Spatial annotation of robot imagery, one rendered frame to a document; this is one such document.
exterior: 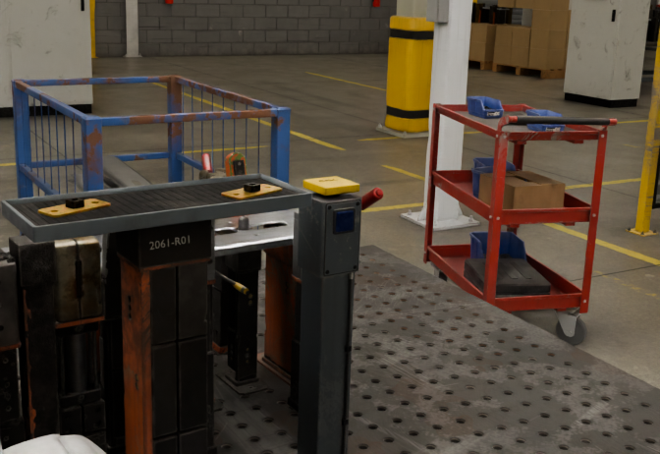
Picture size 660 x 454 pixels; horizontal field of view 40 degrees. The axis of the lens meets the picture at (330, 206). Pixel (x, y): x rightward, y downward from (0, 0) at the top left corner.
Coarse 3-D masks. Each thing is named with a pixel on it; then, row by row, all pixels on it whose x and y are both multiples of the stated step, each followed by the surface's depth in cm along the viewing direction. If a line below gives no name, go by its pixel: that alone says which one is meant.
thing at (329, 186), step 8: (336, 176) 133; (304, 184) 130; (312, 184) 128; (320, 184) 128; (328, 184) 128; (336, 184) 128; (344, 184) 128; (352, 184) 128; (320, 192) 127; (328, 192) 126; (336, 192) 127; (344, 192) 127; (352, 192) 128
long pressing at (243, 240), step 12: (252, 216) 170; (264, 216) 171; (276, 216) 171; (288, 216) 171; (216, 228) 162; (228, 228) 162; (276, 228) 163; (288, 228) 163; (216, 240) 155; (228, 240) 155; (240, 240) 155; (252, 240) 154; (264, 240) 155; (276, 240) 156; (288, 240) 157; (216, 252) 149; (228, 252) 151; (240, 252) 152
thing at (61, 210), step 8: (72, 200) 109; (80, 200) 109; (88, 200) 113; (96, 200) 113; (48, 208) 109; (56, 208) 109; (64, 208) 109; (72, 208) 109; (80, 208) 109; (88, 208) 109; (96, 208) 110; (56, 216) 106
